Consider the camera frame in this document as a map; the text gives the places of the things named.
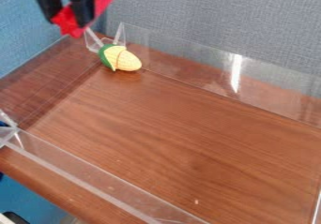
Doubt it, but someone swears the clear acrylic front wall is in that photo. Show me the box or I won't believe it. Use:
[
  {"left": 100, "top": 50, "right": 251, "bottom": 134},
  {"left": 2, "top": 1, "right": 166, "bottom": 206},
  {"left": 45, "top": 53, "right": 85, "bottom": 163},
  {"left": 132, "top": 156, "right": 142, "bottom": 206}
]
[{"left": 0, "top": 127, "right": 208, "bottom": 224}]

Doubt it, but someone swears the clear acrylic corner bracket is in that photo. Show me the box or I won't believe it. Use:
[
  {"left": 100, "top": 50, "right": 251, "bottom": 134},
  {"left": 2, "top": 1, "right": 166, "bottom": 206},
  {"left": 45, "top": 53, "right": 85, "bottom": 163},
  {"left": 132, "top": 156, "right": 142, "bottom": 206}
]
[{"left": 84, "top": 22, "right": 127, "bottom": 53}]

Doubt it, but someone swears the clear acrylic wall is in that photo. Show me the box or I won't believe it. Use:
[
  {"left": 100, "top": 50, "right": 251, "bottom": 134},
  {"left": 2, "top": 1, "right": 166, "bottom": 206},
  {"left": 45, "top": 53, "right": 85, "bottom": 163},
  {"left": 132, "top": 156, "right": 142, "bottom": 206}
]
[
  {"left": 0, "top": 127, "right": 208, "bottom": 224},
  {"left": 119, "top": 23, "right": 321, "bottom": 128},
  {"left": 0, "top": 22, "right": 97, "bottom": 138}
]

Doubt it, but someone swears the clear acrylic left wall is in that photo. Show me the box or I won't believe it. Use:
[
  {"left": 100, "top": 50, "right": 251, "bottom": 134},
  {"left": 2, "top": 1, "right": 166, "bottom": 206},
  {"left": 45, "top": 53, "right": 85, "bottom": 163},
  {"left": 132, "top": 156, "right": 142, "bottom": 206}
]
[{"left": 0, "top": 22, "right": 97, "bottom": 138}]

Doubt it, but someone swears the clear acrylic back wall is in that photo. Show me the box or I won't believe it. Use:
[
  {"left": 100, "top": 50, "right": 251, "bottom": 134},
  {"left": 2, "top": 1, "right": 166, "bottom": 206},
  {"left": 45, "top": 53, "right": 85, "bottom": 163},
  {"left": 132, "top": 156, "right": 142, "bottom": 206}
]
[{"left": 119, "top": 23, "right": 321, "bottom": 128}]

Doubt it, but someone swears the red plastic block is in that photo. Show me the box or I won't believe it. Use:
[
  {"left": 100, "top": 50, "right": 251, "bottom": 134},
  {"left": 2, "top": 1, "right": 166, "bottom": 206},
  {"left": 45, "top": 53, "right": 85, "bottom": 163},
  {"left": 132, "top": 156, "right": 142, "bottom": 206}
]
[{"left": 51, "top": 0, "right": 113, "bottom": 37}]

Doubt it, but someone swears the toy corn cob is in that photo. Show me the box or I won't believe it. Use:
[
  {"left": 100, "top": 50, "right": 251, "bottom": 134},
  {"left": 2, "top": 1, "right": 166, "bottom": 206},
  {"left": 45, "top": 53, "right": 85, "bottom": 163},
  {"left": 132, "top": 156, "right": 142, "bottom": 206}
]
[{"left": 97, "top": 44, "right": 142, "bottom": 71}]

